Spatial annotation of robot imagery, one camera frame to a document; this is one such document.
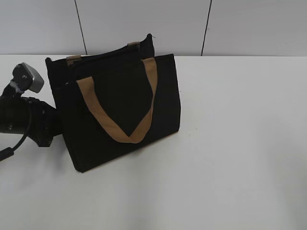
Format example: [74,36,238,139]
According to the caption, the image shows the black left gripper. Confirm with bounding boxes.
[0,85,63,147]

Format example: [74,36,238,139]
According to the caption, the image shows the black tote bag brown handles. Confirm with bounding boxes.
[45,34,181,173]

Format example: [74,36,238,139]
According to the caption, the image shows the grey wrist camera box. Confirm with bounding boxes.
[12,62,44,93]

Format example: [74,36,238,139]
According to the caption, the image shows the black left camera cable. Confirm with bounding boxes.
[0,112,33,162]

